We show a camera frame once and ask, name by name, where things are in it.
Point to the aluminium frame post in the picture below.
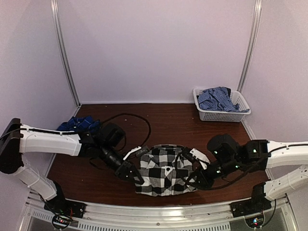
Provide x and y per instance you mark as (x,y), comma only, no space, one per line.
(257,11)
(63,53)

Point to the blue plaid shirt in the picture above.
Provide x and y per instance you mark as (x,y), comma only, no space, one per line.
(81,124)

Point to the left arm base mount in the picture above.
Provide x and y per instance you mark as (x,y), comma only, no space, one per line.
(71,209)

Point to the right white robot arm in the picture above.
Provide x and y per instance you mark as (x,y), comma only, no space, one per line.
(255,155)

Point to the right aluminium frame post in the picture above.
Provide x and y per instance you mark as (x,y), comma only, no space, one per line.
(257,11)

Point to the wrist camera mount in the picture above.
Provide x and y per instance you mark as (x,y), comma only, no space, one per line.
(194,155)
(136,152)

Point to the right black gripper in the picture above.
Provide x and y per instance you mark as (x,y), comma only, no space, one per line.
(203,180)

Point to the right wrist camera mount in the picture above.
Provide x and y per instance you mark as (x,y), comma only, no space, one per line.
(194,155)

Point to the black white checked shirt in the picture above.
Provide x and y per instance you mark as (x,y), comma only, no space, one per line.
(163,172)

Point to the right circuit board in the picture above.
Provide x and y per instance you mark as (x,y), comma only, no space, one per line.
(254,222)

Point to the left circuit board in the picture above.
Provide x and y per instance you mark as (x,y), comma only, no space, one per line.
(60,222)

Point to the aluminium front rail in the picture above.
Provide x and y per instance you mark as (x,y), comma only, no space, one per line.
(210,217)

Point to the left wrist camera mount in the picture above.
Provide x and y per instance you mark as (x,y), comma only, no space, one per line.
(136,152)

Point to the left aluminium frame post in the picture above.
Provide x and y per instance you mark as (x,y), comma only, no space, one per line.
(63,53)

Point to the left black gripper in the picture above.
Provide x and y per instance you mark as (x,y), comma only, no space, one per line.
(123,173)

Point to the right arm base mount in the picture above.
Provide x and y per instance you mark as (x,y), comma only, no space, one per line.
(248,207)

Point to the white plastic laundry basket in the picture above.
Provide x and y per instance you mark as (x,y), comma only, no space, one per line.
(223,116)

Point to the light blue checked shirt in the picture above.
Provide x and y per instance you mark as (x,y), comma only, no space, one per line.
(218,99)

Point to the circuit board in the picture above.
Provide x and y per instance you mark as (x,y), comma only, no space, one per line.
(60,222)
(254,222)

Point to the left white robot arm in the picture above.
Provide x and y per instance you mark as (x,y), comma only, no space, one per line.
(18,139)

